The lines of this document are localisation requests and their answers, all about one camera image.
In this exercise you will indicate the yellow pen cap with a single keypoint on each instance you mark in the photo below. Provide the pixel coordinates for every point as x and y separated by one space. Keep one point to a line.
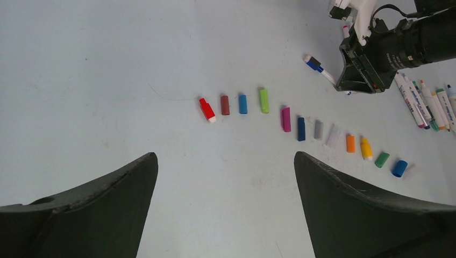
366 149

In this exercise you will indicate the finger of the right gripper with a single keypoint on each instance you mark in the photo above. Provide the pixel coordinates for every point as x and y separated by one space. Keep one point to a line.
354 76

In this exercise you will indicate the light green pen cap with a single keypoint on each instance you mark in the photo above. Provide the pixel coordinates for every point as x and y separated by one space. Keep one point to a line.
264 101

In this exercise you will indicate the medium blue pen cap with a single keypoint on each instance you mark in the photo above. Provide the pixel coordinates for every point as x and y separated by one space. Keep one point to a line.
243 106

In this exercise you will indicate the dark green thin pen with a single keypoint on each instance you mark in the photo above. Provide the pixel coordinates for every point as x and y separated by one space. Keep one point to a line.
431 118

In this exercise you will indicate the green capped marker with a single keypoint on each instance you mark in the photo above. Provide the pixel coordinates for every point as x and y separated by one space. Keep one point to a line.
446 105

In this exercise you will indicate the light blue pen cap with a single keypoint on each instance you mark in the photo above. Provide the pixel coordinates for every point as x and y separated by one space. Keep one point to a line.
399 168

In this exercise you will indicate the brown pen cap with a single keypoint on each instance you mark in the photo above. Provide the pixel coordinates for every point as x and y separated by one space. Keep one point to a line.
225 105

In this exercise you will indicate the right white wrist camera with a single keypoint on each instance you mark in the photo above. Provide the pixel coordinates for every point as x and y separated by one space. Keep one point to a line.
359 12

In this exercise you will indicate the orange capped marker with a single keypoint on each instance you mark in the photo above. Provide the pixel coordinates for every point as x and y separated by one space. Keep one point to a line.
432 106

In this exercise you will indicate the red capped marker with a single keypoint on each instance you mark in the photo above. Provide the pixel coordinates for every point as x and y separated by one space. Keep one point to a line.
346 31

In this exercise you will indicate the red pen cap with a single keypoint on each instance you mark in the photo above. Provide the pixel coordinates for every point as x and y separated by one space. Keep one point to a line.
207 110

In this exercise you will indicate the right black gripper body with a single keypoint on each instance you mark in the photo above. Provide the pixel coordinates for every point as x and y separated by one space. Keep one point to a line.
385 51

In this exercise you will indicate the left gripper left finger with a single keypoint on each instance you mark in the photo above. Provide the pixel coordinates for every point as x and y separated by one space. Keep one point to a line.
104 217

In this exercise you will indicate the dark blue capped marker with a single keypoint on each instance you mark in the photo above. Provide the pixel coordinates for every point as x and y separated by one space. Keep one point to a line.
315 65

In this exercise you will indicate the orange pen cap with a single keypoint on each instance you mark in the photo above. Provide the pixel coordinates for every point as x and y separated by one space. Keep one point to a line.
350 144

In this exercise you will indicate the clear pen cap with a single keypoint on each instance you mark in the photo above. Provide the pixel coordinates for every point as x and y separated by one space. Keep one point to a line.
334 136

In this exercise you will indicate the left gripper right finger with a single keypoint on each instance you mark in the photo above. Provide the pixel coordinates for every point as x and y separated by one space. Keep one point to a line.
348 217

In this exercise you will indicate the magenta pen cap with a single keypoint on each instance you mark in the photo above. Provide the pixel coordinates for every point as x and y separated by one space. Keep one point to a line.
286 119

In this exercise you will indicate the grey pen cap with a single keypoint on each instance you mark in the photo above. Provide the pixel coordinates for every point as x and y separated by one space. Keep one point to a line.
318 132

